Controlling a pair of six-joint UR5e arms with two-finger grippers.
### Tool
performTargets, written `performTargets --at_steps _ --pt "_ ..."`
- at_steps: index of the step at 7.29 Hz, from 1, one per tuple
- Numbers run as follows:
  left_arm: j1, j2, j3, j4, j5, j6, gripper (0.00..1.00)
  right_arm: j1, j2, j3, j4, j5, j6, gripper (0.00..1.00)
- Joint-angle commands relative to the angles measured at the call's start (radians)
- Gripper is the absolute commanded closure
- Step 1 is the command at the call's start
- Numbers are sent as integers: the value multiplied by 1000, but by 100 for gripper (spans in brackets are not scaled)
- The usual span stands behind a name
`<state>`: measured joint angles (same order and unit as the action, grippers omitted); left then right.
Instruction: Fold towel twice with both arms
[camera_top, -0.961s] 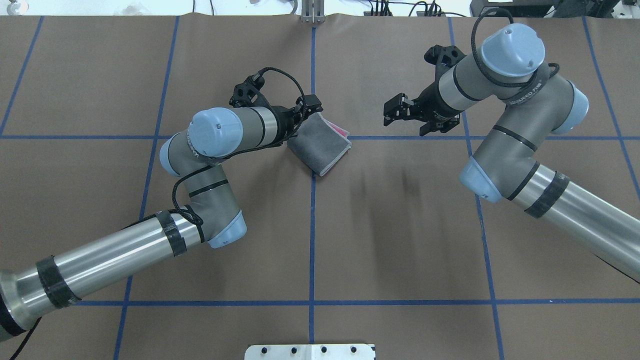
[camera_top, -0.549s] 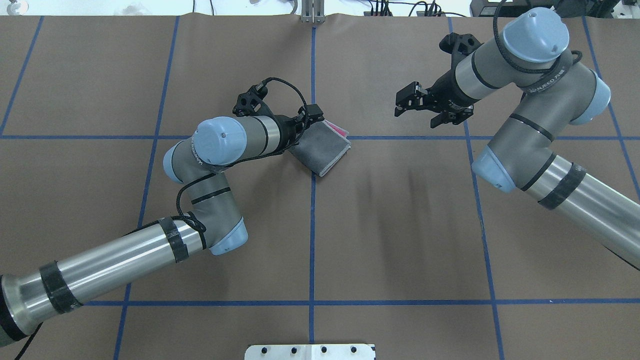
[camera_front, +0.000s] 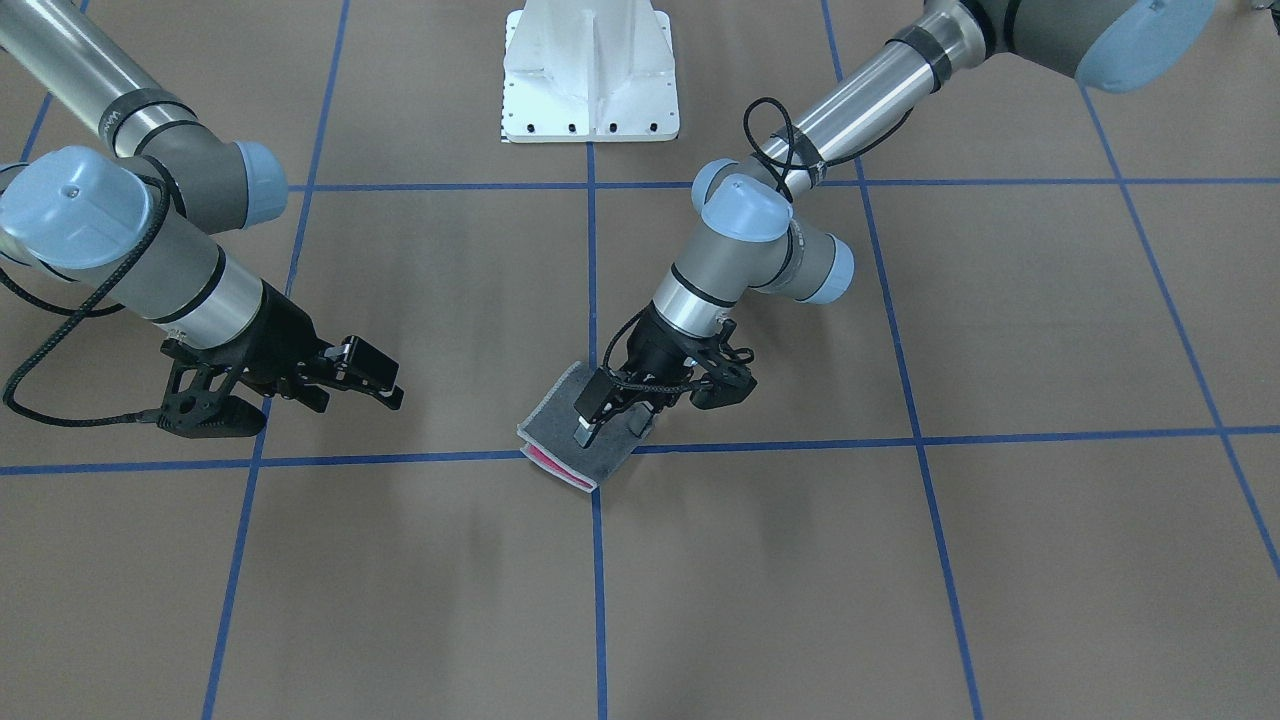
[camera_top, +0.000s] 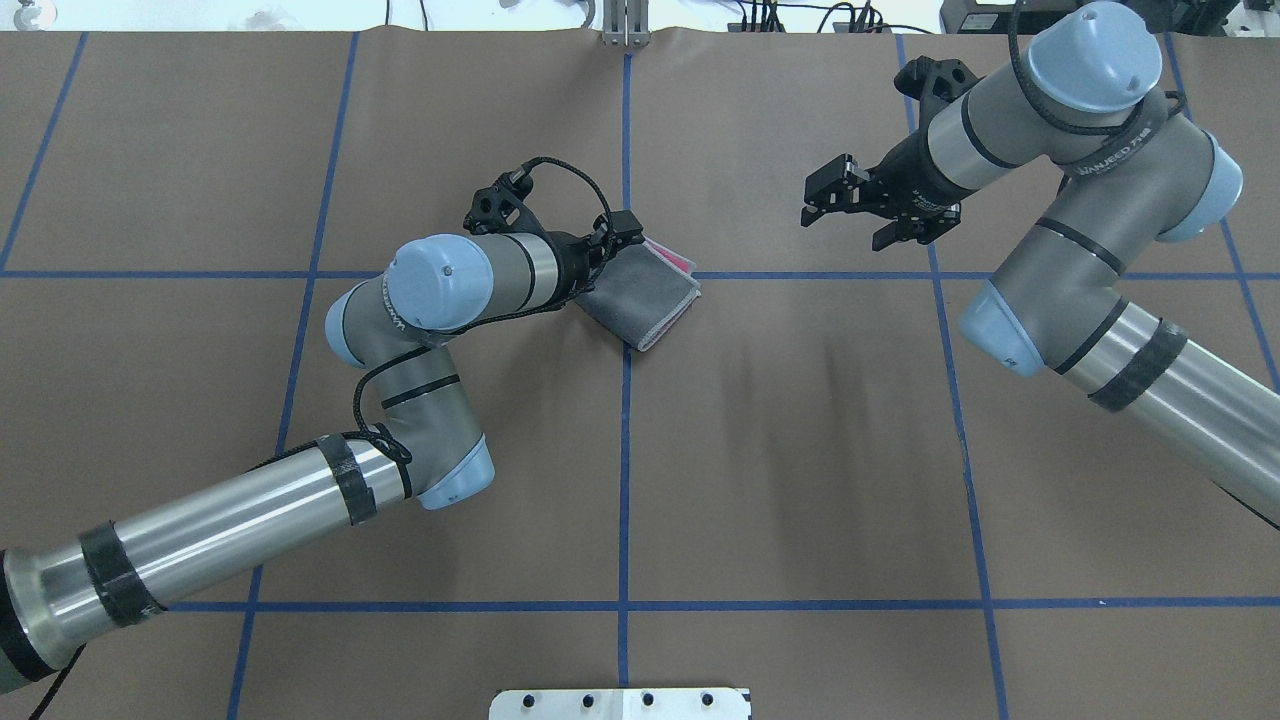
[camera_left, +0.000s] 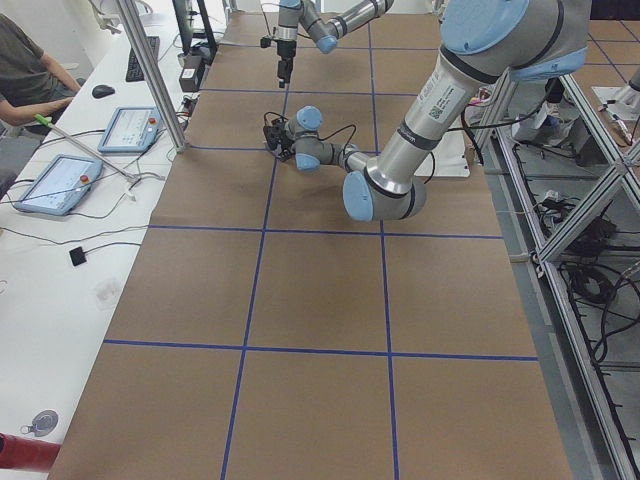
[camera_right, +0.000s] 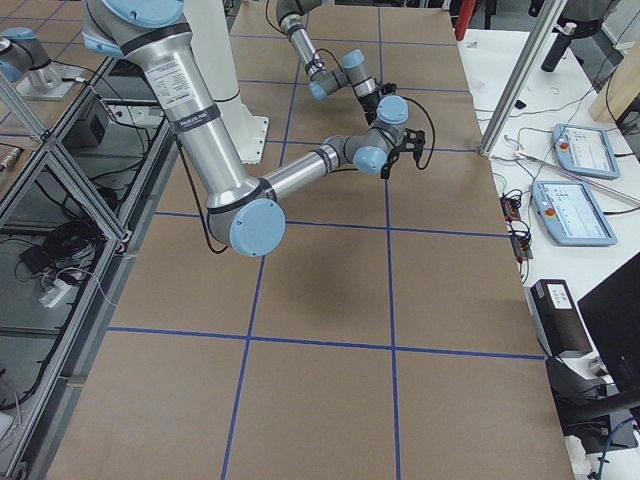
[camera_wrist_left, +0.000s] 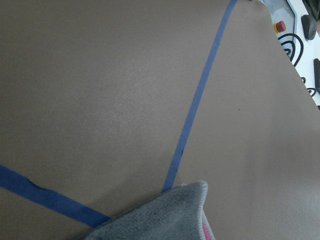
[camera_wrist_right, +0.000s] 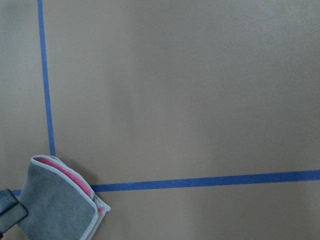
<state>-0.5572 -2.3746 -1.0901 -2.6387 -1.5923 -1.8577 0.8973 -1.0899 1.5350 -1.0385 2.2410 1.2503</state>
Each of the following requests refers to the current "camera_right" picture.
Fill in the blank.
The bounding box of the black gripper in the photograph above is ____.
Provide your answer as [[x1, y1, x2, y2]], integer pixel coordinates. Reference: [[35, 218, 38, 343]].
[[380, 128, 425, 179], [357, 82, 396, 125]]

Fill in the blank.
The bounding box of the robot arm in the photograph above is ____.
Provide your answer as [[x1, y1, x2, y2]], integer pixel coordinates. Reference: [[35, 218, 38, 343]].
[[275, 0, 395, 125], [83, 1, 425, 257]]

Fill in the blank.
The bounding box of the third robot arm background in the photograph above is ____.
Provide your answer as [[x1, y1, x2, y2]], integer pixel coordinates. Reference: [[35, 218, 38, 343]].
[[1, 27, 75, 100]]

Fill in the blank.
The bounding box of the small circuit board device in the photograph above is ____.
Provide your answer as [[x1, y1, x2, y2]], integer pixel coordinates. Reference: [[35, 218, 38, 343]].
[[499, 189, 533, 264]]

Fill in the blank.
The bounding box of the near teach pendant tablet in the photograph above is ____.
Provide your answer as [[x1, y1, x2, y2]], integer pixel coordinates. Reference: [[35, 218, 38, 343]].
[[531, 180, 617, 247]]

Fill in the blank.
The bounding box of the teach pendant tablet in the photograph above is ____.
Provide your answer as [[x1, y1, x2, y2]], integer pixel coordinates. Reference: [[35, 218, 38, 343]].
[[553, 123, 620, 180], [531, 180, 617, 247]]

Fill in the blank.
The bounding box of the far teach pendant tablet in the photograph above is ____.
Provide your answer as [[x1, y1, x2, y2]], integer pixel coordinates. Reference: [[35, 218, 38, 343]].
[[553, 123, 620, 180]]

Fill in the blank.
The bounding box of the wooden plank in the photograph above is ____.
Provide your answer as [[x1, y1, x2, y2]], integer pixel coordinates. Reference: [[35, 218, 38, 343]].
[[589, 41, 640, 123]]

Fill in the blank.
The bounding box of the small black box device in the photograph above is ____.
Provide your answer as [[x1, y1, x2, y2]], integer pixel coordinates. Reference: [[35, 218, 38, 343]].
[[530, 279, 593, 358]]

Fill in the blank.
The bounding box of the black monitor stand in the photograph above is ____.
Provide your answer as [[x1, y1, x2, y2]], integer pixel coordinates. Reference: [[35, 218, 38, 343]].
[[546, 256, 639, 454]]

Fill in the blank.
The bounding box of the white power strip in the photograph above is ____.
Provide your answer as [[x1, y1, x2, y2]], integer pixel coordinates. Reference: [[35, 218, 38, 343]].
[[39, 279, 71, 308]]

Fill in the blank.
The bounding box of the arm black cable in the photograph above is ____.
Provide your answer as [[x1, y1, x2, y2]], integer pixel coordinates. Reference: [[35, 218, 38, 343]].
[[399, 95, 435, 171], [302, 47, 346, 76]]

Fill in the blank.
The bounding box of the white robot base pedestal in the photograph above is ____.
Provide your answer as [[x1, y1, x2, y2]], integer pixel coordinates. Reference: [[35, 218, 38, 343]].
[[184, 0, 269, 165]]

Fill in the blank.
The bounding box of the aluminium frame post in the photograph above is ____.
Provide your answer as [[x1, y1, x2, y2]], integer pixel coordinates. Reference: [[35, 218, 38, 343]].
[[478, 0, 567, 157]]

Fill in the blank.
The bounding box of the aluminium frame rack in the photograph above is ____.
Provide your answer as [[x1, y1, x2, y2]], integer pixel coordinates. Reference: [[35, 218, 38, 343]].
[[1, 59, 177, 479]]

